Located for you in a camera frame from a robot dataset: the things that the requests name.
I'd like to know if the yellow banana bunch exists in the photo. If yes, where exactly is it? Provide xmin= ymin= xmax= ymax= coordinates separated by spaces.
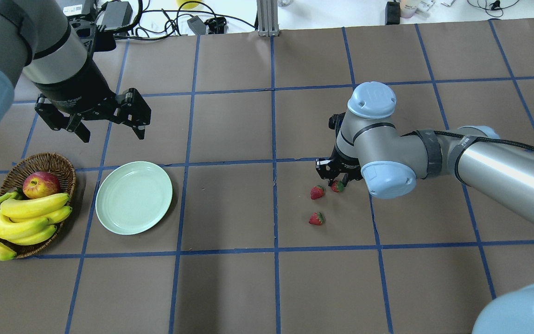
xmin=0 ymin=192 xmax=72 ymax=261

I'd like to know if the red strawberry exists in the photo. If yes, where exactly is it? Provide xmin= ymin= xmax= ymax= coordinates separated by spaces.
xmin=309 ymin=212 xmax=326 ymax=226
xmin=329 ymin=180 xmax=345 ymax=193
xmin=309 ymin=185 xmax=325 ymax=199

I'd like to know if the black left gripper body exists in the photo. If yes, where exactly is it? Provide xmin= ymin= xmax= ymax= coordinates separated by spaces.
xmin=35 ymin=70 xmax=129 ymax=122

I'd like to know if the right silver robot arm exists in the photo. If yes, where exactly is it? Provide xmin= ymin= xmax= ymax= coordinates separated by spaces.
xmin=316 ymin=82 xmax=534 ymax=224

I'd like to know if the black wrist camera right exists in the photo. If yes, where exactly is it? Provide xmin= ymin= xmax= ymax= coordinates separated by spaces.
xmin=328 ymin=112 xmax=346 ymax=133

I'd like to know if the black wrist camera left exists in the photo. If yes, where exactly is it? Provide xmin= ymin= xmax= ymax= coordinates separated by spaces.
xmin=68 ymin=18 xmax=116 ymax=57

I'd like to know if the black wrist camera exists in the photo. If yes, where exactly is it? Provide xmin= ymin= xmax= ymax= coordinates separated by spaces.
xmin=68 ymin=18 xmax=116 ymax=57
xmin=328 ymin=112 xmax=346 ymax=133

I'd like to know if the red apple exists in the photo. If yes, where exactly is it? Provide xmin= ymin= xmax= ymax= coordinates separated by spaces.
xmin=22 ymin=171 xmax=61 ymax=199

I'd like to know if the aluminium frame post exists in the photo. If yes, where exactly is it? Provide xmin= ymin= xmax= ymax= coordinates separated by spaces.
xmin=256 ymin=0 xmax=280 ymax=37

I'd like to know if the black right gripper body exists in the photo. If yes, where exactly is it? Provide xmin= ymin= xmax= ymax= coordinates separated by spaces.
xmin=315 ymin=148 xmax=364 ymax=182

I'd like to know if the brown wicker basket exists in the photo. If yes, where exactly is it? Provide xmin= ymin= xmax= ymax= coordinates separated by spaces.
xmin=0 ymin=152 xmax=78 ymax=259

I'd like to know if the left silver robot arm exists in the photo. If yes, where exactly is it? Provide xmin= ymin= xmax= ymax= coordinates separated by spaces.
xmin=0 ymin=0 xmax=151 ymax=142

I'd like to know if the black power adapter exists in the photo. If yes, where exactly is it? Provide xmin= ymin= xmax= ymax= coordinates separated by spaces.
xmin=98 ymin=1 xmax=133 ymax=33

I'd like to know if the light green plate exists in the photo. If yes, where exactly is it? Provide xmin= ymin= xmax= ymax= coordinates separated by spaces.
xmin=95 ymin=161 xmax=173 ymax=235

